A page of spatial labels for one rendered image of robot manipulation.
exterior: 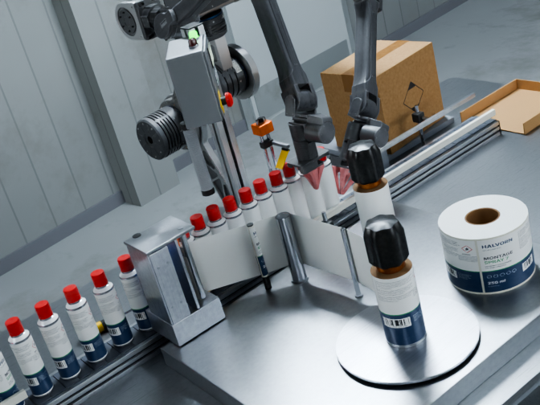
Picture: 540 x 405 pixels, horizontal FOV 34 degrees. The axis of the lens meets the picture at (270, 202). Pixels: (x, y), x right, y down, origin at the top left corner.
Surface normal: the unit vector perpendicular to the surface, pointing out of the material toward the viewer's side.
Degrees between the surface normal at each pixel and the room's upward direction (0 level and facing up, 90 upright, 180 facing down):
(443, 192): 0
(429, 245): 0
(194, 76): 90
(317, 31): 90
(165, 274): 90
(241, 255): 90
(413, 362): 0
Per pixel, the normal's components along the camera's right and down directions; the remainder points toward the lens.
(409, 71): 0.69, 0.16
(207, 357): -0.25, -0.87
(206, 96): 0.06, 0.43
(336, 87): -0.69, 0.47
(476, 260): -0.37, 0.49
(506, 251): 0.29, 0.36
